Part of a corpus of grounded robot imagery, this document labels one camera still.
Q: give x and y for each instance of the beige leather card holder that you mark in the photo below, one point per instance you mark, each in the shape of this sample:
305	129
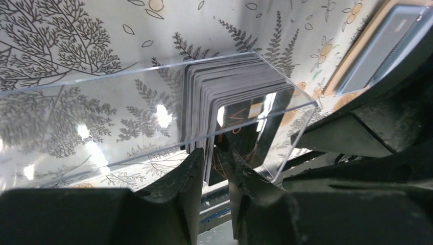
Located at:
390	36

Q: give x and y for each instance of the clear plastic card box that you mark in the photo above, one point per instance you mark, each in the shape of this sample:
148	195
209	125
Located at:
121	130

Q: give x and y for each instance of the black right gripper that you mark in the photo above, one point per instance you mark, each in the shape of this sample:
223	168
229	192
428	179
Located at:
394	115

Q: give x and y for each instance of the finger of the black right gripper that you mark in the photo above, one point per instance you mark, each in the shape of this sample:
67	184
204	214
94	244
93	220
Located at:
408	171

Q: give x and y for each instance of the floral patterned table mat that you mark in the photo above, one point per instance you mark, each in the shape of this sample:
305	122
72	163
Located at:
49	42

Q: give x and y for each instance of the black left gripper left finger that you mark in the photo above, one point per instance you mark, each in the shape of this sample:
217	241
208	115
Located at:
164	212

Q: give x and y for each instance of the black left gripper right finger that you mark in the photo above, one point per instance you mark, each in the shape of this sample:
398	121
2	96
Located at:
325	211

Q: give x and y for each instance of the stack of credit cards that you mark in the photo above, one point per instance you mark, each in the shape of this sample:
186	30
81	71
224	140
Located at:
226	104

